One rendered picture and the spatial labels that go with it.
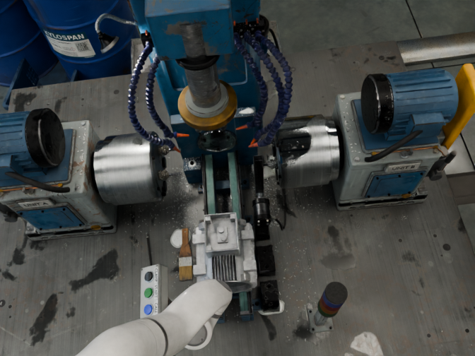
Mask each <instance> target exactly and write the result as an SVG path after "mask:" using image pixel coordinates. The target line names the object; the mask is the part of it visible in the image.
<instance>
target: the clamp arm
mask: <svg viewBox="0 0 475 356"><path fill-rule="evenodd" d="M253 165H254V186H255V195H256V196H257V194H258V196H259V195H260V193H261V195H262V194H263V195H262V196H264V163H263V155H255V156H253Z"/></svg>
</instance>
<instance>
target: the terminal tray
mask: <svg viewBox="0 0 475 356"><path fill-rule="evenodd" d="M231 215H234V217H233V218H232V217H231ZM207 217H209V219H208V220H207V219H206V218H207ZM204 234H205V252H206V255H207V257H208V259H209V258H211V256H212V257H214V256H217V255H218V256H220V255H221V256H222V255H224V256H225V255H226V254H227V256H229V254H230V256H232V255H233V256H234V255H236V256H239V255H240V254H241V252H240V233H239V225H238V219H237V215H236V213H220V214H212V215H204ZM234 244H235V245H236V247H233V245H234ZM208 247H210V249H208Z"/></svg>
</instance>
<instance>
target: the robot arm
mask: <svg viewBox="0 0 475 356"><path fill-rule="evenodd" d="M232 296H233V295H232V291H231V289H230V287H229V286H228V285H227V284H226V283H224V282H223V281H221V280H217V279H208V280H202V281H199V282H197V283H195V284H193V285H192V286H190V287H188V288H187V289H186V290H185V291H184V292H183V293H181V294H180V295H179V296H178V297H177V298H176V299H175V300H174V301H173V302H172V303H171V304H170V305H169V306H168V307H167V308H166V309H165V310H164V311H162V312H161V313H160V314H155V315H153V316H147V317H145V318H142V319H137V320H135V321H130V322H128V323H125V324H121V325H118V326H114V327H112V328H109V329H107V330H106V331H104V332H102V333H101V334H100V335H98V336H97V337H96V338H95V339H93V340H92V341H91V342H90V343H89V344H88V345H87V346H86V347H85V348H84V349H82V351H80V352H79V353H78V354H77V355H76V356H173V355H176V354H177V353H178V352H179V351H181V350H182V349H183V348H187V349H190V350H198V349H201V348H203V347H205V346H206V345H207V344H208V343H209V341H210V339H211V336H212V333H213V328H214V326H215V325H216V322H217V320H218V319H219V318H220V316H221V315H222V313H223V312H224V311H225V309H226V308H227V307H228V305H229V304H230V301H231V299H232Z"/></svg>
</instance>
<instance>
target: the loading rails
mask: <svg viewBox="0 0 475 356"><path fill-rule="evenodd" d="M201 168H202V181H203V183H198V193H199V194H203V195H204V209H203V210H204V215H212V214H218V201H217V194H226V193H230V195H231V204H232V213H236V215H237V219H240V218H241V219H244V220H246V223H249V224H251V225H252V226H253V225H254V221H253V215H244V207H245V205H243V199H242V189H249V188H250V181H249V178H246V179H241V176H240V162H239V157H238V151H237V150H236V151H235V152H232V153H228V169H229V177H230V179H227V180H219V181H216V168H215V165H214V161H213V156H212V155H204V154H201ZM232 295H233V296H232V299H237V298H239V301H240V315H241V318H242V321H251V320H254V313H253V311H261V310H262V299H261V298H258V299H252V291H249V292H238V293H233V294H232ZM216 323H217V324H221V323H225V311H224V312H223V313H222V315H221V316H220V318H219V319H218V320H217V322H216Z"/></svg>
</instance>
